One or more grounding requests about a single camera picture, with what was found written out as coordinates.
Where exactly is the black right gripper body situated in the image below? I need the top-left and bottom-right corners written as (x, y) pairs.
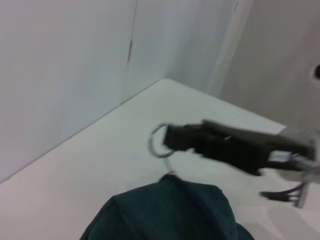
top-left (197, 119), bottom-right (315, 177)

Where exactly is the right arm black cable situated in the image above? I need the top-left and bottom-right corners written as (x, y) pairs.
top-left (259, 178), bottom-right (311, 208)

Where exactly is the dark teal insulated lunch bag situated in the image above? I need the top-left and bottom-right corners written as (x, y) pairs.
top-left (79, 174), bottom-right (256, 240)

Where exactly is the white ring zipper pull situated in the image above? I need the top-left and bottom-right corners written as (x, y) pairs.
top-left (148, 122), bottom-right (180, 176)

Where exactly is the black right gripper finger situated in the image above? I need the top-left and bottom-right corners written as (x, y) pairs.
top-left (163, 122), bottom-right (213, 152)

